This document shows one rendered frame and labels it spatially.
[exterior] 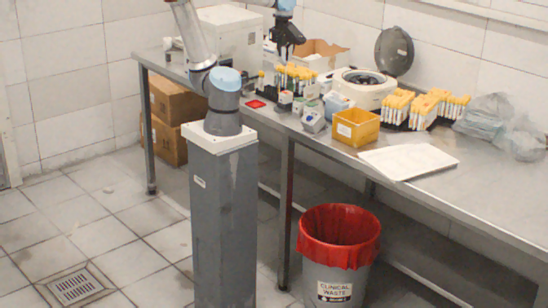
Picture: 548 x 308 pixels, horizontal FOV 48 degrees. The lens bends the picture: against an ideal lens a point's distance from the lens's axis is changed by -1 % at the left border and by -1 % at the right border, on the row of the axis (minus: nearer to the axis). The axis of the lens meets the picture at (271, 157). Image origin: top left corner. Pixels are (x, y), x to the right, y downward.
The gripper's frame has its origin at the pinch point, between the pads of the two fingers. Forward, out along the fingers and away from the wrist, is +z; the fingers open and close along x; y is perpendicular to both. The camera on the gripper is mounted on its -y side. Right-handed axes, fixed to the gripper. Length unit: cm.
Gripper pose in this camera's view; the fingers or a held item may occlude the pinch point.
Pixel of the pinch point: (285, 63)
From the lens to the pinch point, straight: 261.4
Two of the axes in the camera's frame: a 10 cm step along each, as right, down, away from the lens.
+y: -6.4, -3.7, 6.8
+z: -0.2, 8.9, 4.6
